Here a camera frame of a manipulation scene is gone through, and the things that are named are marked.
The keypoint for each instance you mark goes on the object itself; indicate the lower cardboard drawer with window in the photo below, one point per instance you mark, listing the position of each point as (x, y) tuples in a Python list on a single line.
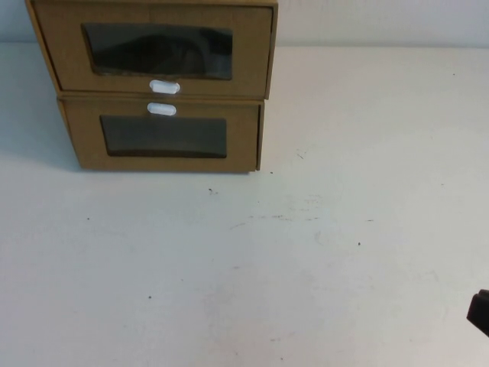
[(262, 134)]

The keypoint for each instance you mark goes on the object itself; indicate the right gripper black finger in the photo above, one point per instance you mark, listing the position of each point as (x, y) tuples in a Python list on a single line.
[(480, 311)]

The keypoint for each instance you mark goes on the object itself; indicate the brown cardboard drawer box shell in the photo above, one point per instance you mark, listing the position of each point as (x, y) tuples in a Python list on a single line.
[(275, 38)]

